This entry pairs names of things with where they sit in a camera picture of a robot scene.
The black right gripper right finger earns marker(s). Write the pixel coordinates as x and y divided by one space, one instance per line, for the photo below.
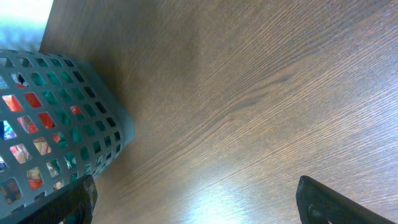
318 203

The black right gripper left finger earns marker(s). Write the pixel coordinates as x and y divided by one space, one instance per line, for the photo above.
73 203

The green coffee mix bag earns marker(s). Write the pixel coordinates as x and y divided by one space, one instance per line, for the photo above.
77 120

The San Remo spaghetti packet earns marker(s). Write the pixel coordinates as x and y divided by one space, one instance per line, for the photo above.
10 189

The grey plastic basket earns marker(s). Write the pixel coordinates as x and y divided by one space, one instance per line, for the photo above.
22 62

